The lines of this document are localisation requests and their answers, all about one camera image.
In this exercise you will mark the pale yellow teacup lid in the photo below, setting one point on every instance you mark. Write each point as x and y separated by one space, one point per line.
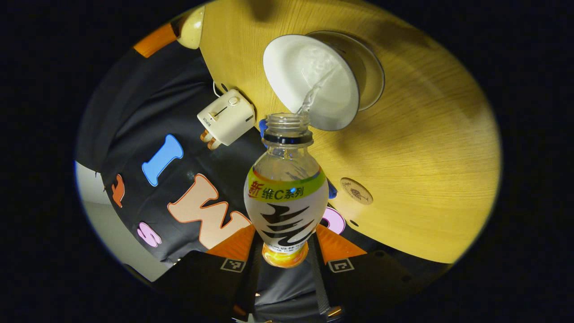
192 29

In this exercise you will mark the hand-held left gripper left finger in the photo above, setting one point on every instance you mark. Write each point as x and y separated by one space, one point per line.
210 282

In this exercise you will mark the toast slice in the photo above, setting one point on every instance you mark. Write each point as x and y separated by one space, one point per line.
214 143
205 134

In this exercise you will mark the cream toaster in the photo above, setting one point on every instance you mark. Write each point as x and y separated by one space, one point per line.
228 117

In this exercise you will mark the blue towel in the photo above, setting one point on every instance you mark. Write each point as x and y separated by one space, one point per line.
332 189

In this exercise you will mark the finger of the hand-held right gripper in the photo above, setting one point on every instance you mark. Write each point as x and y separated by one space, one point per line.
154 41

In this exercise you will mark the pale yellow teacup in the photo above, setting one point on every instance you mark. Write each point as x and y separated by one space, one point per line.
309 72

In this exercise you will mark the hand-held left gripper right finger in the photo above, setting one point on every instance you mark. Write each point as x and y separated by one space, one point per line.
376 278

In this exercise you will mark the round cork coaster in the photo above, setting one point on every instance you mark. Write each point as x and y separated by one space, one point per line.
356 191

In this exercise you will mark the clear water bottle white label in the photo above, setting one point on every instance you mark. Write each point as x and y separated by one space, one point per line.
287 211

